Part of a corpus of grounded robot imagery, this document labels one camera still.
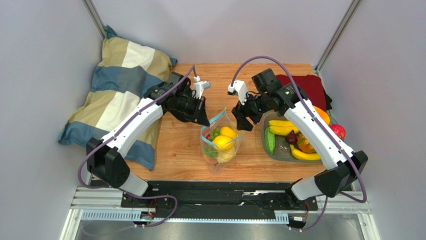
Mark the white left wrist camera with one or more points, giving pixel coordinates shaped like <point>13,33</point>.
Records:
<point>199,87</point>

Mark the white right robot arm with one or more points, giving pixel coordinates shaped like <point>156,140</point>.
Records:
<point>342,164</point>

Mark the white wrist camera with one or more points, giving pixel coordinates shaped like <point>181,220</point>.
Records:
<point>239,89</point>
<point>199,87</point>

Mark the striped blue beige pillow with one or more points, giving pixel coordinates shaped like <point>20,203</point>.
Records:
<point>127,70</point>

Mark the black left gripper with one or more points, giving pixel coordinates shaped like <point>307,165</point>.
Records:
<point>203,117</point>

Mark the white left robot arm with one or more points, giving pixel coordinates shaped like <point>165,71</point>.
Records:
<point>106,156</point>

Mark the beige bumpy fruit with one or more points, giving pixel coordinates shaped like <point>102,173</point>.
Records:
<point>226,155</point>

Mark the grey fruit tray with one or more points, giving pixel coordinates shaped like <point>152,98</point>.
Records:
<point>282,150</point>

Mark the right aluminium frame post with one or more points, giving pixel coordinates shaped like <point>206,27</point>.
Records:
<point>336,36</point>

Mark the green grape bunch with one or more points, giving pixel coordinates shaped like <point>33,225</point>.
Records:
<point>208,147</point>

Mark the yellow lemon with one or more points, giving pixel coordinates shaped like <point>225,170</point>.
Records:
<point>223,143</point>

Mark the dark purple plum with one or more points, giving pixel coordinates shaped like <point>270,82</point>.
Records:
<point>291,138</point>

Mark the yellow pear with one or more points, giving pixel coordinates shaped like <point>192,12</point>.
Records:
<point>228,132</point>

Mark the green cucumber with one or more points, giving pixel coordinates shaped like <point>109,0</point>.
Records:
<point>269,140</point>

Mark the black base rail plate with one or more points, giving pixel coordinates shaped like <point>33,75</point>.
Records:
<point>218,200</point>

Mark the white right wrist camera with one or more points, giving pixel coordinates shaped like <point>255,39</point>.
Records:
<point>239,89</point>

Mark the red apple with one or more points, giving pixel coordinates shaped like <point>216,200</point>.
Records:
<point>339,130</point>

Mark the orange pineapple toy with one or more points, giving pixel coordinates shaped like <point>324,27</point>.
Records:
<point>304,145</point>

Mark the left aluminium frame post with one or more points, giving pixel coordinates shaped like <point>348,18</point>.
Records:
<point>95,16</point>

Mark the aluminium frame post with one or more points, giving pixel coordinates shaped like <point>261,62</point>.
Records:
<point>336,36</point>
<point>95,16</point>

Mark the orange yellow mango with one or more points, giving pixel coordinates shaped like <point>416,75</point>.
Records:
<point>325,117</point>

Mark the yellow banana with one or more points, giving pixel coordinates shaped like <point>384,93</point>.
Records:
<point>300,155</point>

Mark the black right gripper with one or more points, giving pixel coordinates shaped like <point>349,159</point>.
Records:
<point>247,108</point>

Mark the folded red cloth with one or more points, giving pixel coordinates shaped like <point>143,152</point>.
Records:
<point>313,87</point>

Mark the clear zip top bag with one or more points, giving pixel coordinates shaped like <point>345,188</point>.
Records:
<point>220,120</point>

